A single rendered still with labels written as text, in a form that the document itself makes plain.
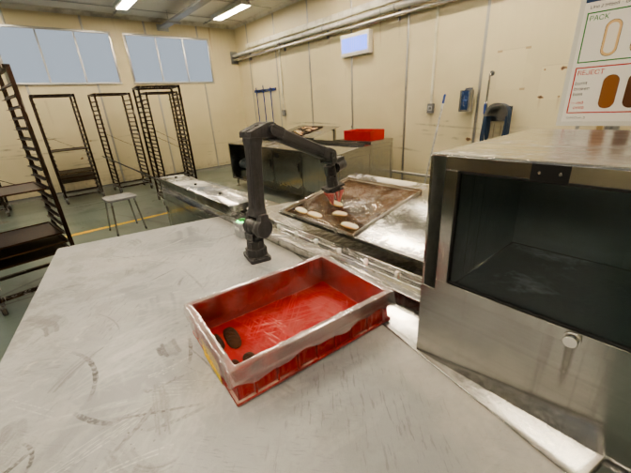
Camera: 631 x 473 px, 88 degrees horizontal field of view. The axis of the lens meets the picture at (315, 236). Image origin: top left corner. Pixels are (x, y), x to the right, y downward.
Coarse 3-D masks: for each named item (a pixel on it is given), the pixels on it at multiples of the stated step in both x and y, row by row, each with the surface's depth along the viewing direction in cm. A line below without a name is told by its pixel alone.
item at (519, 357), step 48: (480, 144) 72; (528, 144) 68; (576, 144) 64; (624, 144) 61; (432, 192) 67; (432, 240) 73; (432, 288) 73; (432, 336) 77; (480, 336) 68; (528, 336) 60; (480, 384) 71; (528, 384) 63; (576, 384) 56; (624, 384) 51; (576, 432) 58; (624, 432) 52
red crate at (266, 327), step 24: (312, 288) 111; (264, 312) 100; (288, 312) 100; (312, 312) 99; (336, 312) 98; (384, 312) 91; (240, 336) 90; (264, 336) 90; (288, 336) 89; (336, 336) 81; (360, 336) 87; (240, 360) 82; (312, 360) 79; (264, 384) 72
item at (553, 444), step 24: (336, 240) 150; (408, 264) 125; (408, 312) 97; (408, 336) 87; (432, 360) 78; (456, 384) 72; (504, 408) 66; (528, 432) 61; (552, 432) 60; (552, 456) 56; (576, 456) 56; (600, 456) 56
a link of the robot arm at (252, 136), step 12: (240, 132) 122; (252, 132) 118; (264, 132) 122; (252, 144) 121; (252, 156) 122; (252, 168) 124; (252, 180) 125; (252, 192) 127; (252, 204) 129; (264, 204) 131; (252, 216) 131; (264, 216) 130; (264, 228) 131
